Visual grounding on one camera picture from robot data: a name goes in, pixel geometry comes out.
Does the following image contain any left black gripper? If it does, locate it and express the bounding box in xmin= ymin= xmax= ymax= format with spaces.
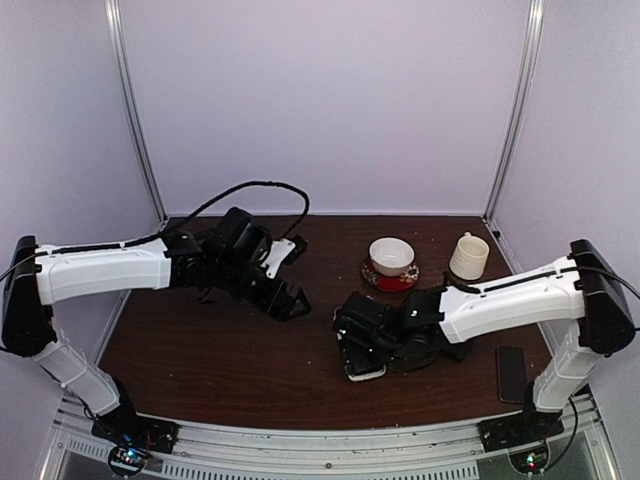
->
xmin=212 ymin=254 xmax=312 ymax=323

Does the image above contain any clear white phone case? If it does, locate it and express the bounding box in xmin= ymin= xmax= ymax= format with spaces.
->
xmin=337 ymin=335 xmax=386 ymax=382

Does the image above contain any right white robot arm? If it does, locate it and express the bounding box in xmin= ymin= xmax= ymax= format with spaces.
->
xmin=332 ymin=240 xmax=637 ymax=442

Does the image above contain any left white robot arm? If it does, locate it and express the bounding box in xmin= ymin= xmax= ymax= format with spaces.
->
xmin=1 ymin=230 xmax=312 ymax=444

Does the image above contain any black phone lying flat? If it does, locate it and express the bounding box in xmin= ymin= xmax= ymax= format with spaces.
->
xmin=434 ymin=337 xmax=473 ymax=361

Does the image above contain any black phone right edge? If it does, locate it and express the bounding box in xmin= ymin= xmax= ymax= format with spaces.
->
xmin=496 ymin=345 xmax=527 ymax=404

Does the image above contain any red floral saucer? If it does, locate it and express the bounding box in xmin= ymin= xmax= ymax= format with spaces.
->
xmin=360 ymin=258 xmax=420 ymax=293

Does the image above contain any white ceramic bowl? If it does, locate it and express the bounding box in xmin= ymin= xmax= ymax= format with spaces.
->
xmin=368 ymin=237 xmax=415 ymax=277

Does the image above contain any cream ceramic mug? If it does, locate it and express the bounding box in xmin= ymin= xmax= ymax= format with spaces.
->
xmin=449 ymin=232 xmax=490 ymax=281

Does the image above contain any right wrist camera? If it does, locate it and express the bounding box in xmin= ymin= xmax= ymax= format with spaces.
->
xmin=332 ymin=292 xmax=400 ymax=350

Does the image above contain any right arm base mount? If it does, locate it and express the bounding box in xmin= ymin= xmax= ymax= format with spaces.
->
xmin=478 ymin=412 xmax=564 ymax=476

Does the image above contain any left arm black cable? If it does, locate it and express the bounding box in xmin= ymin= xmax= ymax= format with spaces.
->
xmin=0 ymin=179 xmax=312 ymax=281

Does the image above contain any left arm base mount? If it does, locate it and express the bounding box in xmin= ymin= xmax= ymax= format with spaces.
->
xmin=91 ymin=417 xmax=179 ymax=477

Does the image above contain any right aluminium frame post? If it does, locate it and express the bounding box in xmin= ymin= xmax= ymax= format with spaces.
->
xmin=483 ymin=0 xmax=545 ymax=225

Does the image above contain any aluminium frame post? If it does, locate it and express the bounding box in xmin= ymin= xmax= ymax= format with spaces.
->
xmin=104 ymin=0 xmax=168 ymax=224
xmin=483 ymin=0 xmax=545 ymax=225

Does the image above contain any left aluminium frame post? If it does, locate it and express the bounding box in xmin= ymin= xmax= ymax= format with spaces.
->
xmin=104 ymin=0 xmax=168 ymax=224

